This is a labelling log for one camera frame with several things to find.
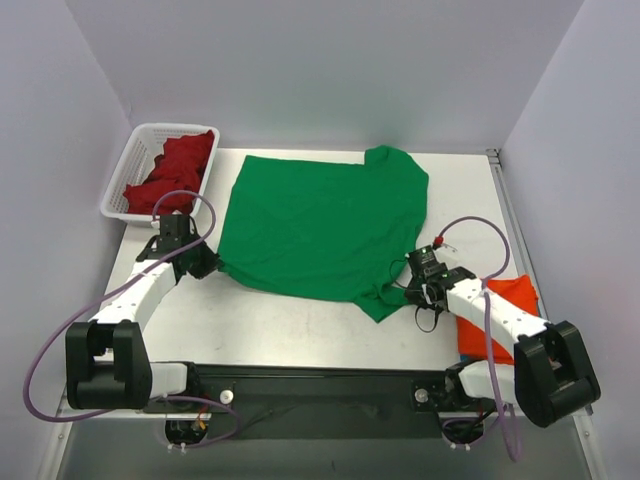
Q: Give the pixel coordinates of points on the dark red t shirt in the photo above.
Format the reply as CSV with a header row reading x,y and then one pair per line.
x,y
180,166

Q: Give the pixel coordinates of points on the aluminium frame rail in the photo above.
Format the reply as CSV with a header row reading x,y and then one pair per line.
x,y
517,241

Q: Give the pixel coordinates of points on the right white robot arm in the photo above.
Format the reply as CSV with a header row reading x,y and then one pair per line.
x,y
551,375

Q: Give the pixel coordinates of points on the folded orange t shirt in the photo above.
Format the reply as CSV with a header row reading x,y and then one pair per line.
x,y
471,339

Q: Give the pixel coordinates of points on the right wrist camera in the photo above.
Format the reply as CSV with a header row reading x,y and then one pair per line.
x,y
442,248

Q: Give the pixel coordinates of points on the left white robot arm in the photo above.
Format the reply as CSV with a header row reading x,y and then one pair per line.
x,y
107,363

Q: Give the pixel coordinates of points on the green t shirt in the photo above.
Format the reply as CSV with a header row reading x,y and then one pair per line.
x,y
326,231

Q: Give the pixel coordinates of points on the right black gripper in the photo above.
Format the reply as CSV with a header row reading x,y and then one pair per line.
x,y
415,288

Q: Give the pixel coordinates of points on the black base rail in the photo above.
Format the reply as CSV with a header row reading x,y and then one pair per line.
x,y
295,403

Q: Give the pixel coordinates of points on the white plastic basket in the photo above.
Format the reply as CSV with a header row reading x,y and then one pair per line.
x,y
137,159

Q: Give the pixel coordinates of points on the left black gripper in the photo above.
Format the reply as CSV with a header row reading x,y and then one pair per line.
x,y
203,260

